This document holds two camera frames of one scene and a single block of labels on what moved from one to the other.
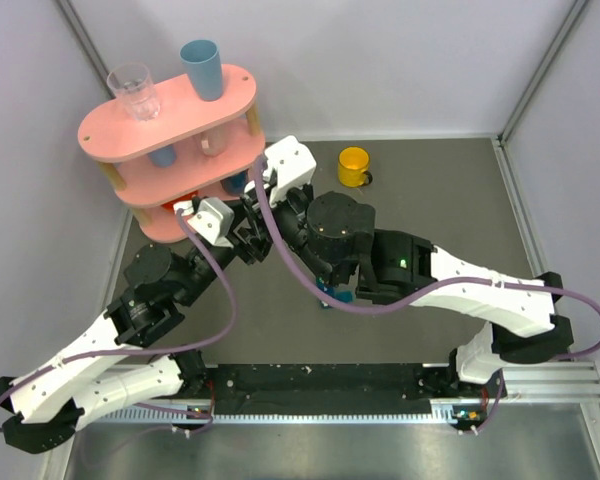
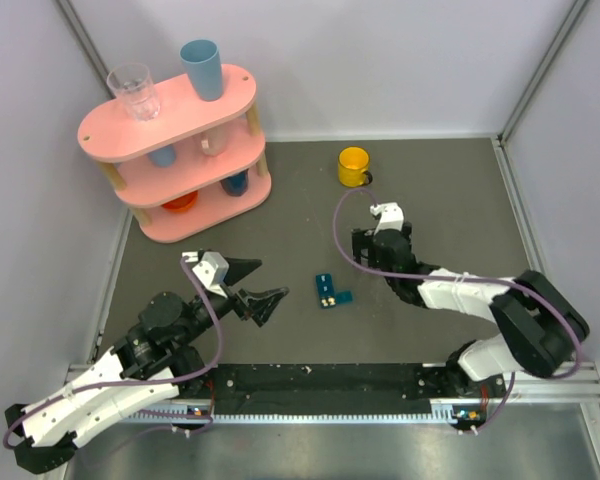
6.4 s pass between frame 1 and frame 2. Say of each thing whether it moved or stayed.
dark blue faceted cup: stayed
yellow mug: stayed
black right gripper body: moved
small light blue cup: stayed
